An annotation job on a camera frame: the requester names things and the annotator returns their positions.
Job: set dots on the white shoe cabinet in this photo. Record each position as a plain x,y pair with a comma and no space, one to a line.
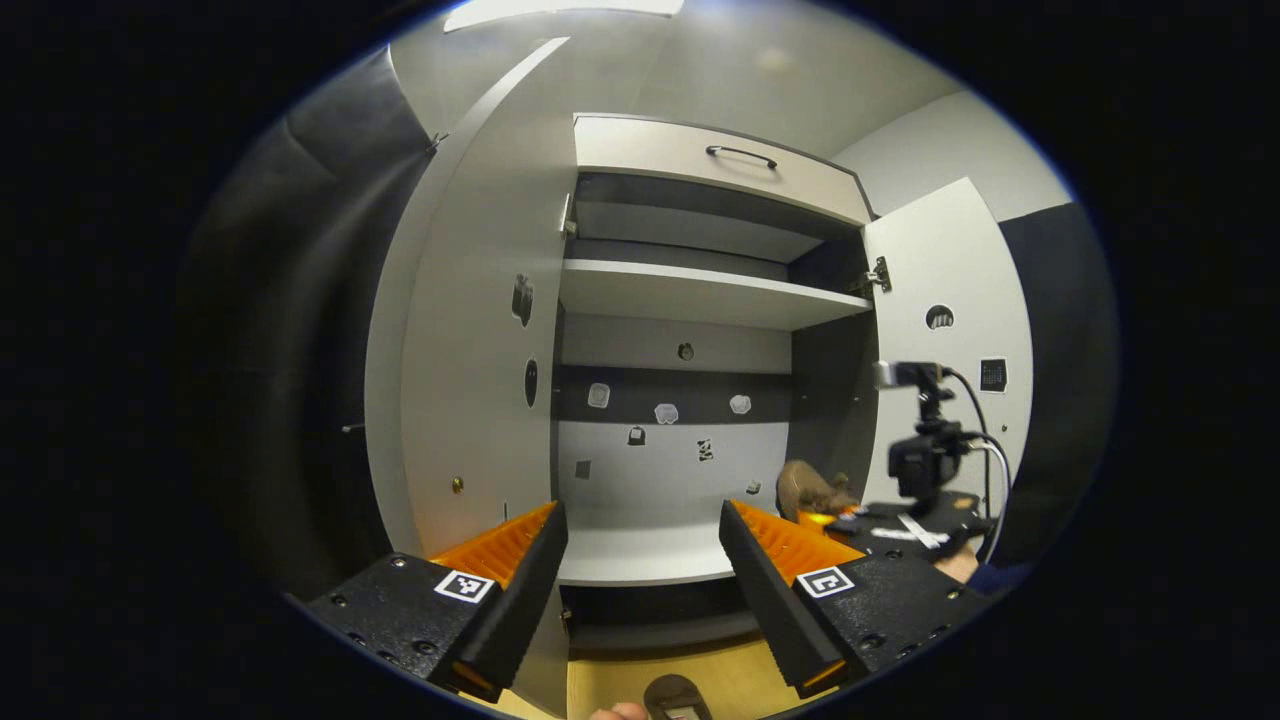
660,470

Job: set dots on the white cabinet drawer front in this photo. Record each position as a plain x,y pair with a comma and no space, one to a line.
660,150

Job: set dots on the white cabinet door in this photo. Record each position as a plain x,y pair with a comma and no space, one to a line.
480,350
950,260

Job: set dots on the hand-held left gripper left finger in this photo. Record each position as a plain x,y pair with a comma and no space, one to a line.
520,610

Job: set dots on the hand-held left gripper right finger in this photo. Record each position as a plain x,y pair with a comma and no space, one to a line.
765,600

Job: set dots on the metal door hinge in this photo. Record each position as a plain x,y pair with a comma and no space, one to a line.
567,215
876,275

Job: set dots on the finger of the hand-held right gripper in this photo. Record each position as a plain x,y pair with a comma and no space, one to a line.
820,518

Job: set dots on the white cabinet shelf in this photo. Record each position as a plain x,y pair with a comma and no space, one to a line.
690,293

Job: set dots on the black backdrop cloth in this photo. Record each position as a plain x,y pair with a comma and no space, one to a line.
290,350

